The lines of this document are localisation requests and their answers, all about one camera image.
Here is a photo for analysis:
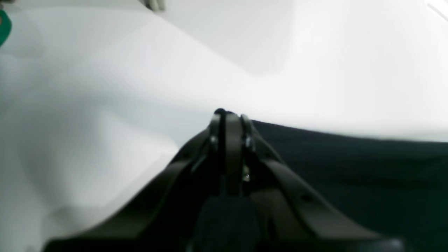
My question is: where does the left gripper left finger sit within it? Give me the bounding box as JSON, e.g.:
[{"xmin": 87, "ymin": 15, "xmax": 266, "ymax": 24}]
[{"xmin": 44, "ymin": 114, "xmax": 224, "ymax": 252}]

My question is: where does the black T-shirt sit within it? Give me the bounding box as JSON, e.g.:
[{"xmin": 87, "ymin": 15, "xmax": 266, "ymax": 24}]
[{"xmin": 253, "ymin": 121, "xmax": 448, "ymax": 252}]

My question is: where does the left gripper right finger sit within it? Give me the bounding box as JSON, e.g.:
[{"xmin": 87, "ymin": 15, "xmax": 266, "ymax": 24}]
[{"xmin": 226, "ymin": 113, "xmax": 406, "ymax": 252}]

